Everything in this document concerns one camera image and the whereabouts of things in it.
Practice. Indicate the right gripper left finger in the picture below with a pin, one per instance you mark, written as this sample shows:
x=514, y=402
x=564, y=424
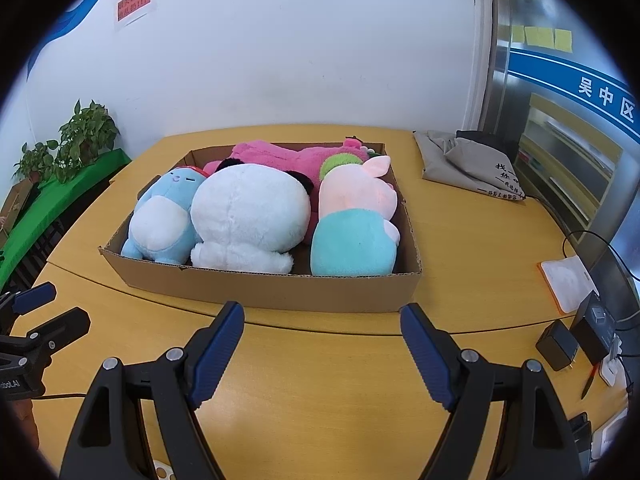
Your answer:
x=109, y=441

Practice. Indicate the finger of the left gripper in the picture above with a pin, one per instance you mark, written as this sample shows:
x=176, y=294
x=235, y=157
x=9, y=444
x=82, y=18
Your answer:
x=15, y=304
x=56, y=334

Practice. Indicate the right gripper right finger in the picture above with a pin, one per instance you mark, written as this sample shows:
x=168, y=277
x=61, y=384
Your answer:
x=534, y=439

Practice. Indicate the light blue plush toy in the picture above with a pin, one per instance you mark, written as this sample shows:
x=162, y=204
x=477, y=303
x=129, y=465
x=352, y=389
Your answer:
x=161, y=229

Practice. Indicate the white panda plush toy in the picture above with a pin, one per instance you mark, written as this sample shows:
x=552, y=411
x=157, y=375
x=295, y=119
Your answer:
x=249, y=217

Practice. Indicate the pink pig plush toy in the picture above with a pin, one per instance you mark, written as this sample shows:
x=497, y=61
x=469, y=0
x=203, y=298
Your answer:
x=355, y=235

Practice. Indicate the white pink phone case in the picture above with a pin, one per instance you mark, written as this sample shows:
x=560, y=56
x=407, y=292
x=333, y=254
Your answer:
x=163, y=471

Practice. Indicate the black pen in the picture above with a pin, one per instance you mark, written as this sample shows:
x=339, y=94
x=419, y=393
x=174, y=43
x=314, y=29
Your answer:
x=589, y=381

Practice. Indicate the black power adapter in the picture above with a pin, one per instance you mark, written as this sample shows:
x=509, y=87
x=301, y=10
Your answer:
x=557, y=346

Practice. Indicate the white power strip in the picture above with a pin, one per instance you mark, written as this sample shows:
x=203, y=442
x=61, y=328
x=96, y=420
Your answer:
x=612, y=370

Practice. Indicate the green table cloth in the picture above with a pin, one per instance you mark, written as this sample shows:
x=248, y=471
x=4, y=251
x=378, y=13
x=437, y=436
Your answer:
x=53, y=199

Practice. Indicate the black charger box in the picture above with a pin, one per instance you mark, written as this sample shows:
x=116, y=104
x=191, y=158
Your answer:
x=593, y=328

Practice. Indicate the small potted green plant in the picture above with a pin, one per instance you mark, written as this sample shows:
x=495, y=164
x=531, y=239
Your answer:
x=36, y=163

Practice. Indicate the large potted green plant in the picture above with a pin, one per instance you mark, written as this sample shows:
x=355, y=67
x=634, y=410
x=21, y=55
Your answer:
x=90, y=132

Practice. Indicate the brown cardboard box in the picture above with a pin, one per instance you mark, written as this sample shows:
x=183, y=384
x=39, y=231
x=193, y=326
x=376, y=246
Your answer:
x=298, y=290

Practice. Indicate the grey canvas tote bag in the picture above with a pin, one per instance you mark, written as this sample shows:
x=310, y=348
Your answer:
x=465, y=163

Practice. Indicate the pink plush bear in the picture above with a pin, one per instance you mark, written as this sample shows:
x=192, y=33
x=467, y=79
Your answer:
x=313, y=161

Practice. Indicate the yellow sticky notes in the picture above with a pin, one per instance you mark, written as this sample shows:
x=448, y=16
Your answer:
x=543, y=37

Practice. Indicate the red wall sign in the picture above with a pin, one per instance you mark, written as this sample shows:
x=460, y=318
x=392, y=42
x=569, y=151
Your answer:
x=125, y=8

